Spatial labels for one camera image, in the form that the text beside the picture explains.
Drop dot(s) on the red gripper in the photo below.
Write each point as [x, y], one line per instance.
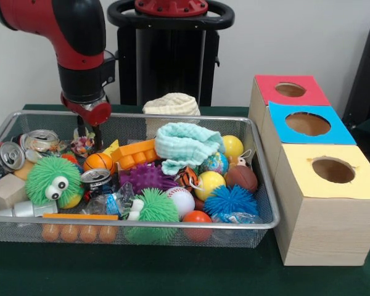
[97, 113]

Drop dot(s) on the multicolour patterned cloth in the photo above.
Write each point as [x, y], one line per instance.
[84, 145]

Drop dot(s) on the green spiky ball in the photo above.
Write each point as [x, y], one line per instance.
[49, 174]
[155, 206]

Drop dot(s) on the cream knitted cloth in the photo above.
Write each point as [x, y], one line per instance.
[172, 106]

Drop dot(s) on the mint green cloth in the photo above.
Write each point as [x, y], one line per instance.
[185, 148]

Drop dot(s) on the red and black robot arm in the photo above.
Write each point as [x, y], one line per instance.
[74, 37]

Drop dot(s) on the wooden box with three holes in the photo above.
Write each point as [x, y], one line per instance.
[327, 231]

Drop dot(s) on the orange plastic block tray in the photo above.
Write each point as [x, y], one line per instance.
[135, 152]

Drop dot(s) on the purple spiky ball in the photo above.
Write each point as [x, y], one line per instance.
[148, 177]

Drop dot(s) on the striped tiger plush toy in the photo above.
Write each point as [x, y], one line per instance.
[188, 177]

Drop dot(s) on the white baseball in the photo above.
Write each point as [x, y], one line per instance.
[185, 198]

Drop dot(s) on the blue spiky ball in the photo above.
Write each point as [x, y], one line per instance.
[231, 200]

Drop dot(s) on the brown toy football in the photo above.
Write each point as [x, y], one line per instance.
[242, 179]

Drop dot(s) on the black flat panel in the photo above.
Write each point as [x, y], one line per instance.
[367, 68]

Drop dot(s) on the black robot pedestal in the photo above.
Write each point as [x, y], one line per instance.
[169, 61]

